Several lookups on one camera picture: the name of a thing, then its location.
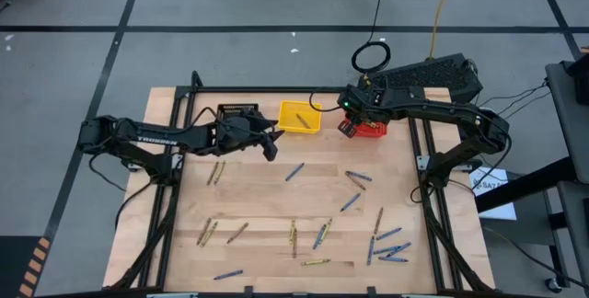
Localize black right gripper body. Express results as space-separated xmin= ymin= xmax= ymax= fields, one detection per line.
xmin=339 ymin=85 xmax=392 ymax=122

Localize black plastic basket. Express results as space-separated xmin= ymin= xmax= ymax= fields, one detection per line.
xmin=215 ymin=102 xmax=260 ymax=124

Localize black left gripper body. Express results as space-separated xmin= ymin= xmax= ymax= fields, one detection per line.
xmin=218 ymin=109 xmax=272 ymax=150

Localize white paper sheet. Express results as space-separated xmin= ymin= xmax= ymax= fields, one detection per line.
xmin=468 ymin=166 xmax=518 ymax=222

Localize red plastic basket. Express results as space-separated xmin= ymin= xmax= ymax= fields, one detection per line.
xmin=343 ymin=116 xmax=388 ymax=139

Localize yellow cable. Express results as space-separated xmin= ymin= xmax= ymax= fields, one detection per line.
xmin=428 ymin=0 xmax=458 ymax=59

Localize grey side table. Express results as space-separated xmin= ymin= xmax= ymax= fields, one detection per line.
xmin=473 ymin=47 xmax=589 ymax=294

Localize black floor cable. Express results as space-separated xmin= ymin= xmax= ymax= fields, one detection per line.
xmin=87 ymin=150 xmax=156 ymax=233
xmin=482 ymin=226 xmax=589 ymax=290
xmin=478 ymin=84 xmax=553 ymax=124

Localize black box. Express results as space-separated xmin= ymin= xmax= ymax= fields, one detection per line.
xmin=565 ymin=53 xmax=589 ymax=106

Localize black perforated computer case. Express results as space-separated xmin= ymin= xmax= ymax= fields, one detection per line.
xmin=357 ymin=52 xmax=484 ymax=116

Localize yellow plastic basket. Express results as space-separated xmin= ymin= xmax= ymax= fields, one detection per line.
xmin=277 ymin=99 xmax=323 ymax=134

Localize black coiled cable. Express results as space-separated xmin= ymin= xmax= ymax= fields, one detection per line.
xmin=351 ymin=0 xmax=392 ymax=75

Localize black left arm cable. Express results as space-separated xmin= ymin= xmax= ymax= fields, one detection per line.
xmin=181 ymin=106 xmax=221 ymax=137

